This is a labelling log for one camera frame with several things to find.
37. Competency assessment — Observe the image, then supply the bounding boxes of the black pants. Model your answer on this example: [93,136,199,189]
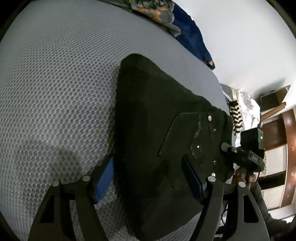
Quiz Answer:
[114,54,233,240]

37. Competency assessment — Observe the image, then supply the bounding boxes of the dark sleeved right forearm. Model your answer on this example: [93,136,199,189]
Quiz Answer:
[250,182,295,240]

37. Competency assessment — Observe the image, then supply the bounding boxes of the right hand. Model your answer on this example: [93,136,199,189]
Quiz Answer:
[231,168,257,186]

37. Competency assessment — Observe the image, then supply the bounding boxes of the white wicker drawer basket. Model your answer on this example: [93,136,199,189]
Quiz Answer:
[259,145,287,177]

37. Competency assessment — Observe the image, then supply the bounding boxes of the black white striped cloth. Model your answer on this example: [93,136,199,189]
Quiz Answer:
[228,101,243,136]

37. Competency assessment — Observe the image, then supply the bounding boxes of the lower white wicker basket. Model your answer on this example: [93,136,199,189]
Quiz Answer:
[261,185,285,210]

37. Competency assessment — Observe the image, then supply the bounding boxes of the brown wooden cabinet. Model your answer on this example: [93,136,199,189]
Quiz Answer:
[259,109,295,210]

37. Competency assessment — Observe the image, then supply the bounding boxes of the white patterned cloth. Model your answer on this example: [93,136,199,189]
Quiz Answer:
[221,84,260,147]

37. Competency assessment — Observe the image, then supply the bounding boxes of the blue floral blanket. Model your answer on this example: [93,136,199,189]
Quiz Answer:
[125,1,215,70]

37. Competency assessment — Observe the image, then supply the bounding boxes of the grey mesh mattress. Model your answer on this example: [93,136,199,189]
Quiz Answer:
[1,1,228,240]

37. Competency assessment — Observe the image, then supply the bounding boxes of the dark picture frame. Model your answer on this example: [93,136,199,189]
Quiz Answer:
[259,85,291,113]

